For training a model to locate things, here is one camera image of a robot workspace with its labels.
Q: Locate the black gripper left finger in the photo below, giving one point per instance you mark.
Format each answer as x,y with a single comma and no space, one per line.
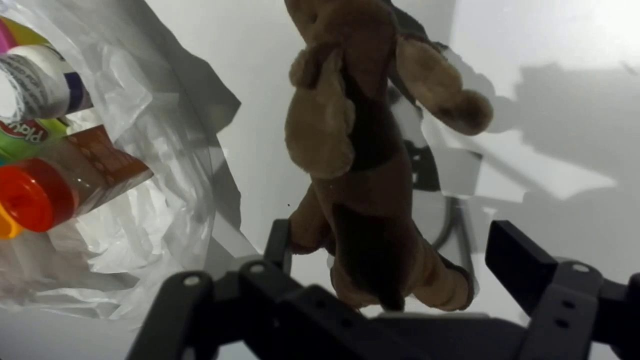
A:
220,312

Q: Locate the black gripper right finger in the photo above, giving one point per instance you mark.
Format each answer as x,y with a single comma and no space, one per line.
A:
572,312

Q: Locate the brown bottle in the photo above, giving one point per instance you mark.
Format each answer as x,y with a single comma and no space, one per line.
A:
101,167

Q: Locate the brown plush toy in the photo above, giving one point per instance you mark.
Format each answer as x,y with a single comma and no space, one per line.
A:
361,152

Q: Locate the red-capped shaker bottle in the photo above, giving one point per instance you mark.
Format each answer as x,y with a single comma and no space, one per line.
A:
36,83

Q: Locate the pink lid dough tub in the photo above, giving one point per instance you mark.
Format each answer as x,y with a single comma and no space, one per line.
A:
16,33

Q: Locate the white plastic bag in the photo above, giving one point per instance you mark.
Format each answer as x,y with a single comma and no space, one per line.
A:
172,132

